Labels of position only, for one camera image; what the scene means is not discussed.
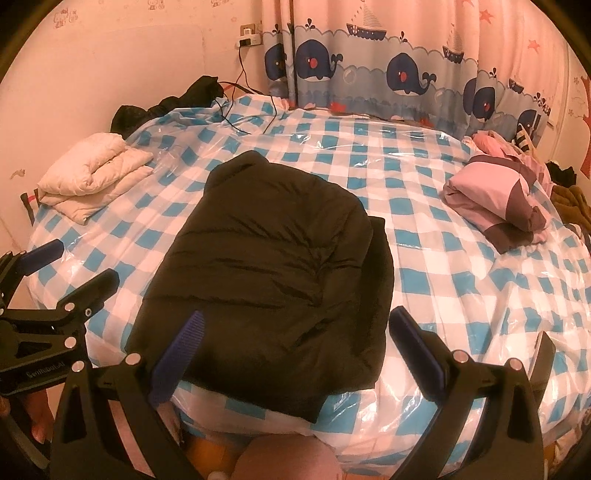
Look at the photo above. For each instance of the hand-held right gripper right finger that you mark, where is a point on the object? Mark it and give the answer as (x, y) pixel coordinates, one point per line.
(418, 355)

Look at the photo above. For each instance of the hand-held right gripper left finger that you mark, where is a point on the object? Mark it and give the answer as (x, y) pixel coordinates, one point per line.
(178, 360)

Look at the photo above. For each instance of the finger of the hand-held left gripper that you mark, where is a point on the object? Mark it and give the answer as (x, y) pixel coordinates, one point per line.
(92, 290)
(41, 257)

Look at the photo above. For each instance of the black puffer jacket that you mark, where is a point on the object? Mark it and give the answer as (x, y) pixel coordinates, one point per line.
(268, 258)

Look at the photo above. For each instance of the person's left hand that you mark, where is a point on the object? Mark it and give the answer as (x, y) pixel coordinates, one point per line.
(40, 417)

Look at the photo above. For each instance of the blue checkered bed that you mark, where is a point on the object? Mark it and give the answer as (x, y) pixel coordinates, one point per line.
(415, 286)

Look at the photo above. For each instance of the white folded puffer jacket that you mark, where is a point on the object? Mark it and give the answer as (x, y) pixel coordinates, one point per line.
(92, 175)

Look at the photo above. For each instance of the pink grey folded jacket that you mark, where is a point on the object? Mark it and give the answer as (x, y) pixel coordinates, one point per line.
(494, 198)

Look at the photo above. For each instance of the brown cloth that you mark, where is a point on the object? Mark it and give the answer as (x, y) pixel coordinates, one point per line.
(570, 207)

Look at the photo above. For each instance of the black fuzzy clothing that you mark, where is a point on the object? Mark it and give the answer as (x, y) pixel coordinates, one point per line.
(184, 99)

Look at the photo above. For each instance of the pink cloth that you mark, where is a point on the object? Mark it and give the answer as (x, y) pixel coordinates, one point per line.
(489, 143)

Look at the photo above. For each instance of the dark cloth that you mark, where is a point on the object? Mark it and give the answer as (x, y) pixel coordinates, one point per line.
(561, 173)

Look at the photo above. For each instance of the striped cushion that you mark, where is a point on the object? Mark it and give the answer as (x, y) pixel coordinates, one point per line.
(525, 138)

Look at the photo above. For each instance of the white wardrobe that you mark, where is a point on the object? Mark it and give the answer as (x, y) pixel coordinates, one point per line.
(577, 115)

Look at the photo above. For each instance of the white charger plug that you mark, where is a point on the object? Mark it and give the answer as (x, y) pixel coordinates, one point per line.
(249, 41)

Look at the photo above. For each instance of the whale print curtain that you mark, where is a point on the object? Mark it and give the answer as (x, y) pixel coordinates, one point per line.
(369, 60)

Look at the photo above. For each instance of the small cartoon wall sticker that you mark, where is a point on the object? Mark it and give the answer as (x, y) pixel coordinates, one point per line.
(67, 18)

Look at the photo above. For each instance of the wall power socket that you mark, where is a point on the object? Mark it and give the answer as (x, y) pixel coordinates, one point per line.
(250, 29)

